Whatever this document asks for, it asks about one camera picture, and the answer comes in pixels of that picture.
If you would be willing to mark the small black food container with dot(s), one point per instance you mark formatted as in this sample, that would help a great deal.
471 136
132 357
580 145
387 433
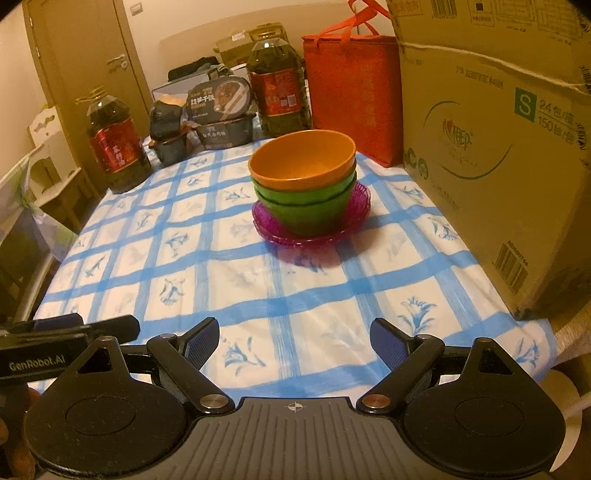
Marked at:
171 150

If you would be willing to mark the cooking oil bottle red label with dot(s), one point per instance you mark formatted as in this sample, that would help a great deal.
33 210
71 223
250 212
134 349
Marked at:
277 92
115 147

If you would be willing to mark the wooden door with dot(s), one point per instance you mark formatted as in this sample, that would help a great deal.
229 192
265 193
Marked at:
83 55

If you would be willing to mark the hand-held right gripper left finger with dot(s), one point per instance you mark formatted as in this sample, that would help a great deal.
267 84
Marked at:
203 341

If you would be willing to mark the white light switch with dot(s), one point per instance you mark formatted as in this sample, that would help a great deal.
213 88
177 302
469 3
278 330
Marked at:
136 8

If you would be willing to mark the large brown cardboard box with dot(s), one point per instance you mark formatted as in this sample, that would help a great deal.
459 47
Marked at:
485 138

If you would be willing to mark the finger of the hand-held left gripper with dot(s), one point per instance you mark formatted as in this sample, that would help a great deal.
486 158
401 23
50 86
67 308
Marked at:
115 328
55 321

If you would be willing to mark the black instant meal box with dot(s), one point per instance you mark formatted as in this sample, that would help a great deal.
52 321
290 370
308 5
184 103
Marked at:
224 134

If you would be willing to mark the light blue paper box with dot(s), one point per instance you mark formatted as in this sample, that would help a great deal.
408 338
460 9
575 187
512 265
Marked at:
171 90

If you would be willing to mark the purple translucent plastic plate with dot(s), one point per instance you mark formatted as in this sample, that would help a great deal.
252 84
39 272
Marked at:
277 236
364 205
362 194
286 243

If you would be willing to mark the orange plastic bowl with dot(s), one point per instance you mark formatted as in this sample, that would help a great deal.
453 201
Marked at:
300 157

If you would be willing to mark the red tote bag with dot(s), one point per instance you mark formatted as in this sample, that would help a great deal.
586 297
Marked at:
351 92

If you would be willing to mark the white wooden chair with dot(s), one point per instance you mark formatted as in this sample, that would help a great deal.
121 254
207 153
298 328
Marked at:
46 134

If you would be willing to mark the green plastic bowl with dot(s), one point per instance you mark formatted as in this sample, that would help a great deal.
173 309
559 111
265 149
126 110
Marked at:
304 219
300 197

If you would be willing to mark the white round stool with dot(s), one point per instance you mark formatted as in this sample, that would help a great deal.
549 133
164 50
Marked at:
563 401

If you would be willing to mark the boxed food containers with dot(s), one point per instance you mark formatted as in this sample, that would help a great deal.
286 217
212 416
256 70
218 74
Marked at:
217 99

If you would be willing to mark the blue checked floral tablecloth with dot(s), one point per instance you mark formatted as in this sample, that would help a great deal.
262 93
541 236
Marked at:
258 277

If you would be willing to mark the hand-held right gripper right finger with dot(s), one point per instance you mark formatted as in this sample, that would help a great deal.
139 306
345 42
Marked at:
390 344

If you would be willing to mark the small brown cardboard box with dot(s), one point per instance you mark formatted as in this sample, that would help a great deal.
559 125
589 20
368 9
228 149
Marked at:
231 48

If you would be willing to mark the black bag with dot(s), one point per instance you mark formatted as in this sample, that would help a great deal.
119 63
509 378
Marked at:
194 67

